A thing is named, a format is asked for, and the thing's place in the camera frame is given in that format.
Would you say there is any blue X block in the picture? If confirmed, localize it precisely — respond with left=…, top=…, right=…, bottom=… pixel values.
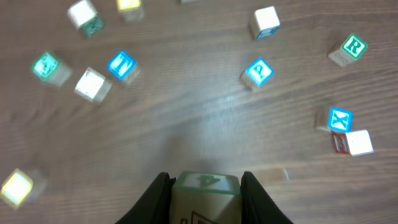
left=315, top=106, right=353, bottom=133

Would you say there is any yellow block front left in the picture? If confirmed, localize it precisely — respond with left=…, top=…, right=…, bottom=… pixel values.
left=1, top=168, right=48, bottom=209

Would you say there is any plain picture block left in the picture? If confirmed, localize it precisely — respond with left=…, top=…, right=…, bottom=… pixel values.
left=75, top=67, right=112, bottom=103

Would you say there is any green R block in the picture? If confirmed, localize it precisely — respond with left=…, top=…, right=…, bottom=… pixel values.
left=327, top=33, right=368, bottom=67

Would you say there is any blue H block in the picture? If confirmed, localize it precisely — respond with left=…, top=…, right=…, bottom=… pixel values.
left=107, top=50, right=140, bottom=85

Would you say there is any blue P block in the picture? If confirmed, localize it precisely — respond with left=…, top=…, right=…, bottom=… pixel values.
left=239, top=57, right=274, bottom=90

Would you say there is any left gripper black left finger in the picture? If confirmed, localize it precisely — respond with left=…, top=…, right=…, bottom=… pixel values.
left=116, top=172, right=176, bottom=224

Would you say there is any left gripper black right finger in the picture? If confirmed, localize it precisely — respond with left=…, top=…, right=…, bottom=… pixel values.
left=240, top=171, right=293, bottom=224

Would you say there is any yellow block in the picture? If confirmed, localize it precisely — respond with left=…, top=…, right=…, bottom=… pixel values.
left=116, top=0, right=145, bottom=22
left=1, top=168, right=48, bottom=209

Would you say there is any blue sided block picture top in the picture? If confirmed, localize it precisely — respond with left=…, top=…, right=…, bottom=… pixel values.
left=249, top=6, right=280, bottom=40

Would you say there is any plain block beside X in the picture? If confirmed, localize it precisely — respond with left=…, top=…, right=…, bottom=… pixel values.
left=331, top=129, right=374, bottom=156

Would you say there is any yellow top block back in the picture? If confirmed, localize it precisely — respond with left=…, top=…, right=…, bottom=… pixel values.
left=116, top=0, right=145, bottom=22

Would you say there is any green letter block left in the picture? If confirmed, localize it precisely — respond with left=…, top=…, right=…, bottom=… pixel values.
left=30, top=52, right=73, bottom=87

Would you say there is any green 4 block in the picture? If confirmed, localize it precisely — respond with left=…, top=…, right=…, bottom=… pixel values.
left=169, top=170, right=242, bottom=224

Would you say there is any green number block top-left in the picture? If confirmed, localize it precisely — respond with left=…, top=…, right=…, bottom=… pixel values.
left=67, top=0, right=105, bottom=38

